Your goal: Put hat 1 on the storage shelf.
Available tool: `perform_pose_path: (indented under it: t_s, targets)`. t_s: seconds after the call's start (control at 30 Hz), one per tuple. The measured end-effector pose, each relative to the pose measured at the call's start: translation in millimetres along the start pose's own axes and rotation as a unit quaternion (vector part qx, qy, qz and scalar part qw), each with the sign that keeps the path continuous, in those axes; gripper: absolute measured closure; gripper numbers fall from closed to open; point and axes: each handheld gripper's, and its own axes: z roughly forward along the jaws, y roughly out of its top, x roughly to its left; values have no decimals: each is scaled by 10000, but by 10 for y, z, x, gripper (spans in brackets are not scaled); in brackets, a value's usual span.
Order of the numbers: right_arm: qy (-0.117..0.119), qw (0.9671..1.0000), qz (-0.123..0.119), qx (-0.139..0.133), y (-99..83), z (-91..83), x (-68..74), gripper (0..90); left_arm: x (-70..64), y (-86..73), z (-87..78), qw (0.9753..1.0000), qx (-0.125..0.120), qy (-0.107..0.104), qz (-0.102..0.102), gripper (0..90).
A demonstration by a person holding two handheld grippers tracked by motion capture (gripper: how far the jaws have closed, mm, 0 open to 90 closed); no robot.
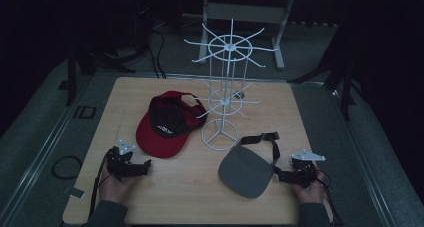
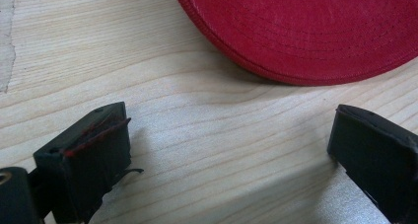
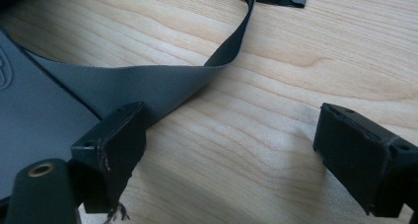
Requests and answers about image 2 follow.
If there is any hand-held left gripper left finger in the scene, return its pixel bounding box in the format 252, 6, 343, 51
33, 101, 145, 224

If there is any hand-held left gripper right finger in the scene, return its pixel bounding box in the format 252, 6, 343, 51
326, 104, 418, 224

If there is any red cap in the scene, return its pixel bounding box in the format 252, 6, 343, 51
171, 0, 418, 87

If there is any grey tape patch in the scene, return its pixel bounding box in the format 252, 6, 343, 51
0, 0, 17, 94

